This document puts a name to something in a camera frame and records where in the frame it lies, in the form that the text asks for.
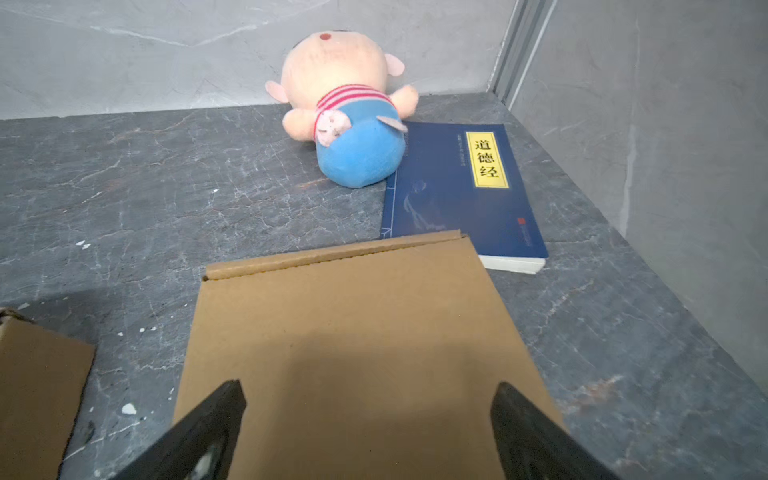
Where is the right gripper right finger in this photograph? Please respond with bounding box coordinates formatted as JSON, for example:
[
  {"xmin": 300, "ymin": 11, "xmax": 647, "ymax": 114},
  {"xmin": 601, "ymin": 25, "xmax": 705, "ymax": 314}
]
[{"xmin": 490, "ymin": 382, "xmax": 619, "ymax": 480}]

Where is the brown cardboard box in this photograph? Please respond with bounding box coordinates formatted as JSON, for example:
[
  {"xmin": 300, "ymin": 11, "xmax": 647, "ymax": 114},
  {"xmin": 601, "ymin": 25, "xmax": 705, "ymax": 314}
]
[{"xmin": 174, "ymin": 231, "xmax": 563, "ymax": 479}]

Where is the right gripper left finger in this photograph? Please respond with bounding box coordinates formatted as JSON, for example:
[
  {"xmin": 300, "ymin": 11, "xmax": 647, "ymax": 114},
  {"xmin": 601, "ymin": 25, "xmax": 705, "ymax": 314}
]
[{"xmin": 115, "ymin": 380, "xmax": 247, "ymax": 479}]

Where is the dark blue book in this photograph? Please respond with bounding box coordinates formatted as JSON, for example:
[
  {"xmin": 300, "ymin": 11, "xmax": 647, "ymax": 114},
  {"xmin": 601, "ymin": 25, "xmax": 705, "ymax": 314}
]
[{"xmin": 381, "ymin": 122, "xmax": 549, "ymax": 275}]

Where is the brown cardboard sheet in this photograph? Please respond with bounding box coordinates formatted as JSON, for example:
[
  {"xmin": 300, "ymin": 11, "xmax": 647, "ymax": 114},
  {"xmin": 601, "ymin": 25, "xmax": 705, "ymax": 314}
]
[{"xmin": 1, "ymin": 307, "xmax": 95, "ymax": 479}]

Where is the plush doll striped shirt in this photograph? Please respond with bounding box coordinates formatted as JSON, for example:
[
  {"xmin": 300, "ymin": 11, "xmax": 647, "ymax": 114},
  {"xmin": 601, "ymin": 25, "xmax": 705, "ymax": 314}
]
[{"xmin": 265, "ymin": 30, "xmax": 419, "ymax": 188}]

